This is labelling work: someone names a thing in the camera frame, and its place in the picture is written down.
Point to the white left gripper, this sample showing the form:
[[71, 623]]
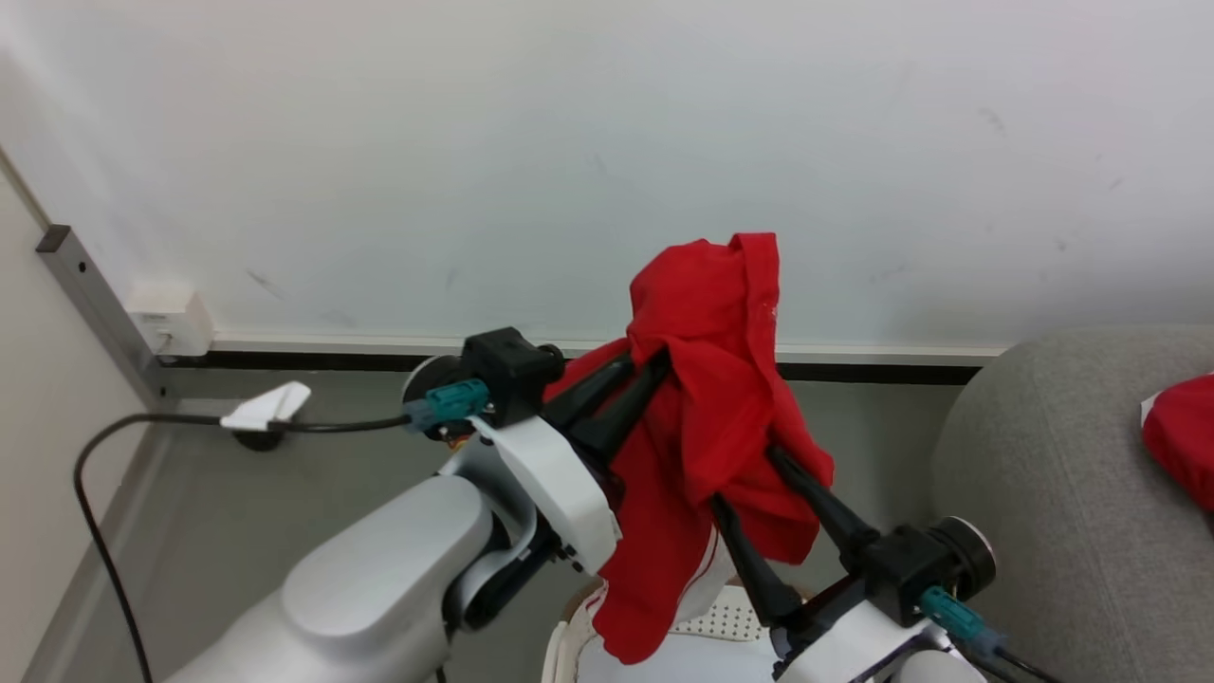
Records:
[[560, 484]]

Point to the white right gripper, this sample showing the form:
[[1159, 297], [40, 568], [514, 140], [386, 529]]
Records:
[[844, 650]]

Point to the red shorts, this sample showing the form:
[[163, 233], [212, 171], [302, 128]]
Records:
[[711, 379]]

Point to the red shirt with white collar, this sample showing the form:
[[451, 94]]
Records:
[[1186, 436]]

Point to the grey and white right arm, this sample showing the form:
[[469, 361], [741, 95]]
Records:
[[934, 669]]

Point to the grey and white left arm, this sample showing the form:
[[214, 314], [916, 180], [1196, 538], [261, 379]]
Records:
[[379, 579]]

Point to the grey upholstered seat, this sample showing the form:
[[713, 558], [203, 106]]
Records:
[[1053, 493]]

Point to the white perforated laundry basket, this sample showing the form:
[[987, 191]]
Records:
[[721, 617]]

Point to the black round foot pad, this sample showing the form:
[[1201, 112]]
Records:
[[258, 441]]

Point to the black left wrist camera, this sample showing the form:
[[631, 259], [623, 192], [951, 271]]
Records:
[[507, 370]]

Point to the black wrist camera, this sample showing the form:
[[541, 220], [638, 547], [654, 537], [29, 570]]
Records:
[[915, 564], [507, 370]]

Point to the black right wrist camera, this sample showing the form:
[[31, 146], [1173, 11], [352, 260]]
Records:
[[915, 564]]

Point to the white wall box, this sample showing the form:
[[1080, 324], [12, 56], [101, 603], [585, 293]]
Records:
[[175, 318]]

